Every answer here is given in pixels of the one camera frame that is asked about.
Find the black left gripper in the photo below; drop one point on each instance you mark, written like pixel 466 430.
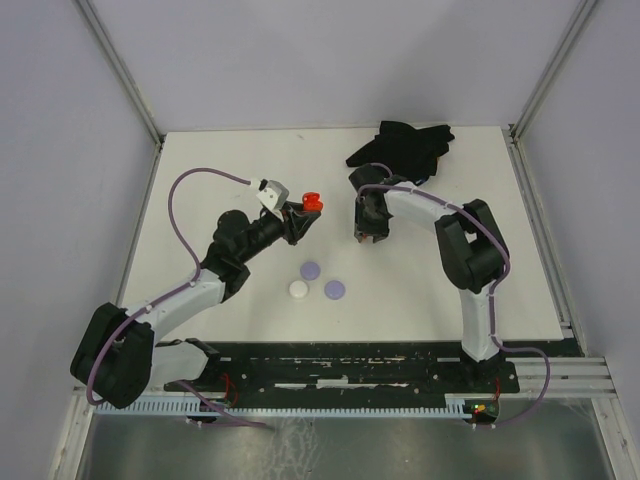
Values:
pixel 297 222

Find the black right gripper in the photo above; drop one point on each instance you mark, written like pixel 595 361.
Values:
pixel 380 231

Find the orange round charging case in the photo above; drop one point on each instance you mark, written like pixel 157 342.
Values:
pixel 312 202

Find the purple charging case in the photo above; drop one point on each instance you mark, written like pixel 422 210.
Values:
pixel 310 270
pixel 334 289

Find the white round charging case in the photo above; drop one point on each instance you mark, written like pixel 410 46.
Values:
pixel 298 289

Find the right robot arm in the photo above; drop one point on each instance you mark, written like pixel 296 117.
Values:
pixel 473 253

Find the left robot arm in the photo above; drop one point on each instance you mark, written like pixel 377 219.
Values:
pixel 122 353

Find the black cloth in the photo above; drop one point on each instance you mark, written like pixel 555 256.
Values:
pixel 410 152

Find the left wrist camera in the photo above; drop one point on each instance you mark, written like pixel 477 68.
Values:
pixel 271 194

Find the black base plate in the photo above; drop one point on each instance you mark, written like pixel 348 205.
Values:
pixel 323 374

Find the aluminium frame rail right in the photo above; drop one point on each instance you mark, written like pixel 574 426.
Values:
pixel 568 41

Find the aluminium frame rail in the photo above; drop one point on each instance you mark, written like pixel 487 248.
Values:
pixel 116 63
pixel 568 41

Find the blue-white cable duct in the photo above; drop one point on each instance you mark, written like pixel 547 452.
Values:
pixel 189 405

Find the aluminium frame rail left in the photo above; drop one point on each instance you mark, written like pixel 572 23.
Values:
pixel 116 63

